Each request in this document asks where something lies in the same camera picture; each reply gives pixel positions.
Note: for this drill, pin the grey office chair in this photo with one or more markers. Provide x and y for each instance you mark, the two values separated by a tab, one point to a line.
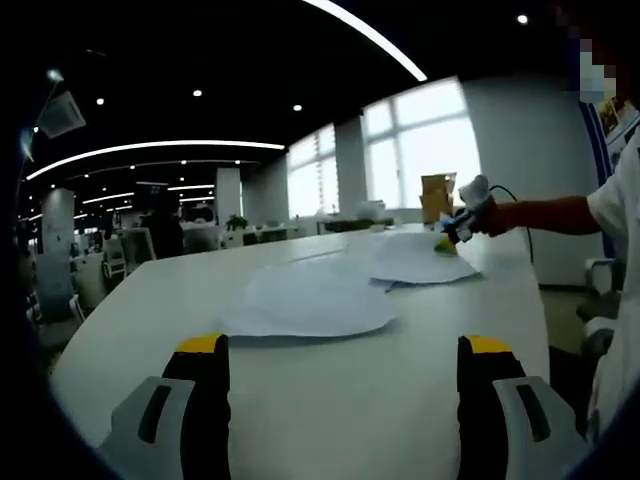
600	300

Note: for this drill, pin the white mesh office chair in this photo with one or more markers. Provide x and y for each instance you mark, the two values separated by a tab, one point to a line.
135	250

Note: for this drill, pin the blue white wall poster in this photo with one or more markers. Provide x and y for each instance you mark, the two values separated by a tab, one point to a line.
615	120

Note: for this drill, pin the green potted plant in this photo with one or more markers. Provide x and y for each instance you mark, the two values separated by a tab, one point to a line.
236	223

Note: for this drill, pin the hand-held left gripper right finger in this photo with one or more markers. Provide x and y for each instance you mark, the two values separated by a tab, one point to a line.
500	450

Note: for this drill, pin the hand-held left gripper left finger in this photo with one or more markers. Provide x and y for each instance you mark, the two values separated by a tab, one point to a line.
125	450

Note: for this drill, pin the white table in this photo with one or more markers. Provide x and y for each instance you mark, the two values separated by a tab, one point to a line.
300	400

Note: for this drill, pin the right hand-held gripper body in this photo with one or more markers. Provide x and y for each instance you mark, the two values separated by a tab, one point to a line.
477	192

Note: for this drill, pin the person's right hand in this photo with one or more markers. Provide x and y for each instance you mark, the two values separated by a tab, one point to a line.
487	215

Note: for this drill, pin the brown cardboard box stack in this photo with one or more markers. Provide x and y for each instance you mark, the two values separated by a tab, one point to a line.
435	195

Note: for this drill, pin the ceiling air vent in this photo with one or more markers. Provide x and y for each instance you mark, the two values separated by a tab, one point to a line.
62	115

